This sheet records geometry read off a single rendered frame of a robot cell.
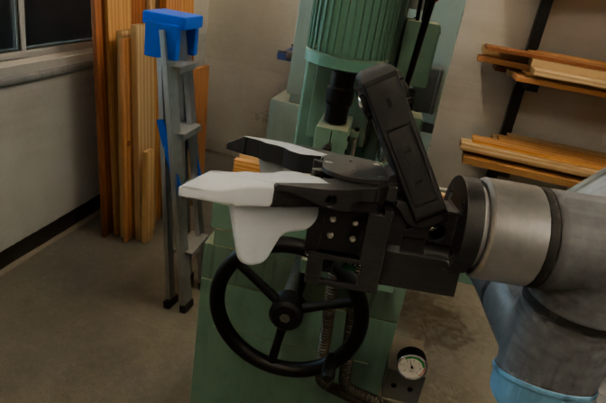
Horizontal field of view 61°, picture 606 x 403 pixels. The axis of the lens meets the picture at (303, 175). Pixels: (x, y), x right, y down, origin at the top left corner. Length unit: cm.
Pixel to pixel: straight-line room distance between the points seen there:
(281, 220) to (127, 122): 216
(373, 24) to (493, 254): 72
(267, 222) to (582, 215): 21
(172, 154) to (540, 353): 164
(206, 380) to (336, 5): 91
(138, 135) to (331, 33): 160
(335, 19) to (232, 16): 266
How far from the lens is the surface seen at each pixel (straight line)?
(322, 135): 110
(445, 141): 350
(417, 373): 115
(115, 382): 196
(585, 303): 42
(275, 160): 43
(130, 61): 242
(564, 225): 39
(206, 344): 128
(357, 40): 102
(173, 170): 195
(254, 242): 33
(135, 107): 245
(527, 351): 45
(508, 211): 37
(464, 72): 341
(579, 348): 44
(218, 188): 31
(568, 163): 315
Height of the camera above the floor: 137
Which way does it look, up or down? 22 degrees down
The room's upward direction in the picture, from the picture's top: 9 degrees clockwise
